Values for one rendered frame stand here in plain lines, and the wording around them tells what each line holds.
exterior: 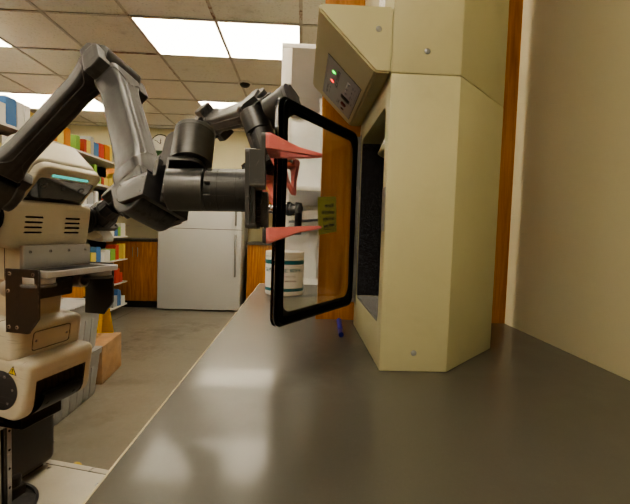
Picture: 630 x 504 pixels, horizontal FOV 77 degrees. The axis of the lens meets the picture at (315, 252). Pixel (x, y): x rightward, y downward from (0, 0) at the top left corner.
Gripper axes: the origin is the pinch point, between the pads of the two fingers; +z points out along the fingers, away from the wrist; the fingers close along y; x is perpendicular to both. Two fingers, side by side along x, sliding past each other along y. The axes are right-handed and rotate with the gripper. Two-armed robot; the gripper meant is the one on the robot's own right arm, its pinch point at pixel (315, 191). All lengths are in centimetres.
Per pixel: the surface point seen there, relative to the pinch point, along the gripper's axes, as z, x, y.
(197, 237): -138, 498, -9
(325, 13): 1.7, 7.7, 28.0
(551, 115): 56, 35, 22
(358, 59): 7.1, 9.3, 21.9
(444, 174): 20.7, 7.7, 3.8
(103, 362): -142, 238, -99
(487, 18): 30.0, 13.8, 31.5
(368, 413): 6.4, -6.6, -27.8
